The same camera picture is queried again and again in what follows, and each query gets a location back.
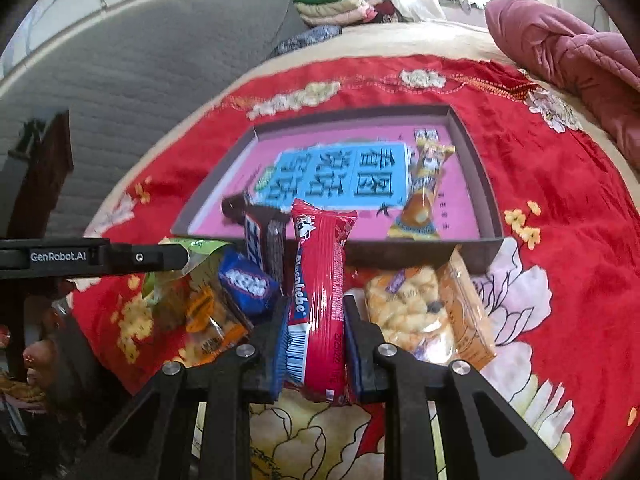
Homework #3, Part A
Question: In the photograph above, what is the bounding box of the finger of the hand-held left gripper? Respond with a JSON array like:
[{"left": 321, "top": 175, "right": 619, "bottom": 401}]
[{"left": 110, "top": 242, "right": 191, "bottom": 276}]

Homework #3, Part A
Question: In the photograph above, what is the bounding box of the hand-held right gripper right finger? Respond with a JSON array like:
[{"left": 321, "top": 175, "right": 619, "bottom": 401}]
[{"left": 342, "top": 295, "right": 576, "bottom": 480}]

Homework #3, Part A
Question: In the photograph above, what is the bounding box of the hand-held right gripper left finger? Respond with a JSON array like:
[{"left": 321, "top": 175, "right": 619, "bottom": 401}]
[{"left": 75, "top": 295, "right": 292, "bottom": 480}]

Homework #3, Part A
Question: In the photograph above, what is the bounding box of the red snack packet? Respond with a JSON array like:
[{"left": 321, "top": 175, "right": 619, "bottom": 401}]
[{"left": 284, "top": 198, "right": 359, "bottom": 407}]

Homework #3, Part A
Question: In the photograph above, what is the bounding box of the orange and green snack packet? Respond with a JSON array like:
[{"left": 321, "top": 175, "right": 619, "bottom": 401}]
[{"left": 117, "top": 238, "right": 252, "bottom": 369}]

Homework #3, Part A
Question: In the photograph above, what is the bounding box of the tan rice cracker packet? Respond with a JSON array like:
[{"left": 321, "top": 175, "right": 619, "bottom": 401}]
[{"left": 363, "top": 247, "right": 497, "bottom": 369}]

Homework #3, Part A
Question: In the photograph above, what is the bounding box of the dark brown chocolate bar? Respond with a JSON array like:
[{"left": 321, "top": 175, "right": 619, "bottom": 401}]
[{"left": 221, "top": 191, "right": 292, "bottom": 297}]

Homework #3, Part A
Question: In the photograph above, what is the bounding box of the shallow box with pink inside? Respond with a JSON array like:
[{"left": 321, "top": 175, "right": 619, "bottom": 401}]
[{"left": 171, "top": 104, "right": 505, "bottom": 277}]

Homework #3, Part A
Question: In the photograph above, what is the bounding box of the person's left hand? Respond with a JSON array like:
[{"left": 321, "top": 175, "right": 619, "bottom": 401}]
[{"left": 22, "top": 309, "right": 64, "bottom": 392}]

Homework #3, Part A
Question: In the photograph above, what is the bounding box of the blue snack packet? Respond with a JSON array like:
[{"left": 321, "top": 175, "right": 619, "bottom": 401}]
[{"left": 217, "top": 250, "right": 282, "bottom": 318}]

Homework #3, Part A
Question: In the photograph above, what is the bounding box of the yellow bread packet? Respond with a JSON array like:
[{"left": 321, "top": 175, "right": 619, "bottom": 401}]
[{"left": 388, "top": 128, "right": 456, "bottom": 242}]

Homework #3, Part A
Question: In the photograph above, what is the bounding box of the grey quilted headboard cover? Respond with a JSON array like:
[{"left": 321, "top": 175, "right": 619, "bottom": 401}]
[{"left": 0, "top": 0, "right": 309, "bottom": 242}]

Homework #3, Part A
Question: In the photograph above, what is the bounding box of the red floral cloth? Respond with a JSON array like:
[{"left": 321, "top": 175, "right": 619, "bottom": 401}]
[{"left": 70, "top": 54, "right": 640, "bottom": 480}]

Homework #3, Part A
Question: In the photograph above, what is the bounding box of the dark patterned pillow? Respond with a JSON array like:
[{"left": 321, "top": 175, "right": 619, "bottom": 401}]
[{"left": 270, "top": 23, "right": 344, "bottom": 59}]

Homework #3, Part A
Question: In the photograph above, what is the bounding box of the beige bed sheet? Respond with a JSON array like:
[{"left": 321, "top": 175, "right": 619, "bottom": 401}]
[{"left": 82, "top": 19, "right": 640, "bottom": 241}]

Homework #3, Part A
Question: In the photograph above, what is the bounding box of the stack of folded clothes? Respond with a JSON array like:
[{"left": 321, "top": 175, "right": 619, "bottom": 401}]
[{"left": 290, "top": 0, "right": 402, "bottom": 29}]

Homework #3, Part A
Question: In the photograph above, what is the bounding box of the pink quilt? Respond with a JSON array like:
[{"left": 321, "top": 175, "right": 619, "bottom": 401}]
[{"left": 484, "top": 0, "right": 640, "bottom": 172}]

